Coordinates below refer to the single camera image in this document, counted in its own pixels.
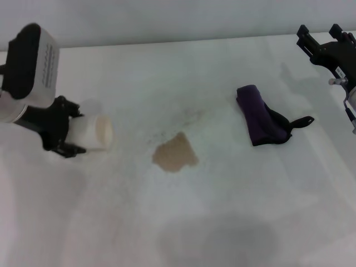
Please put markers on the white paper cup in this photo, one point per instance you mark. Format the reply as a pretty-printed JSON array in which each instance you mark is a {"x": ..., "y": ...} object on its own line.
[{"x": 91, "y": 133}]

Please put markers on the brown water stain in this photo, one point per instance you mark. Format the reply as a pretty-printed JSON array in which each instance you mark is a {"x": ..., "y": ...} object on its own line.
[{"x": 173, "y": 157}]

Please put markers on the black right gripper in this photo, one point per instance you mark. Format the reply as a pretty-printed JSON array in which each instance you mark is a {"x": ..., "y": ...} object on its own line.
[{"x": 338, "y": 55}]

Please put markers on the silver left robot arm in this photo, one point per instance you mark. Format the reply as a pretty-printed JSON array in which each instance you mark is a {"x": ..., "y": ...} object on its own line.
[{"x": 11, "y": 108}]

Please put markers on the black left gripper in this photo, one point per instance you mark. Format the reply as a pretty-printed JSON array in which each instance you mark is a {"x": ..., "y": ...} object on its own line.
[{"x": 53, "y": 125}]

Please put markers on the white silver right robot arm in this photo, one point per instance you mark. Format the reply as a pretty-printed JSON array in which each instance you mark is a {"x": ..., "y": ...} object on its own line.
[{"x": 353, "y": 100}]

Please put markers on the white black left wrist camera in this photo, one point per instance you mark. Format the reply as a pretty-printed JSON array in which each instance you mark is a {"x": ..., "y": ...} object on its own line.
[{"x": 33, "y": 64}]

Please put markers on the purple rag with black trim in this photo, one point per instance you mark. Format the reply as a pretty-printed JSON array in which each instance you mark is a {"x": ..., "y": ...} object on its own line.
[{"x": 254, "y": 114}]

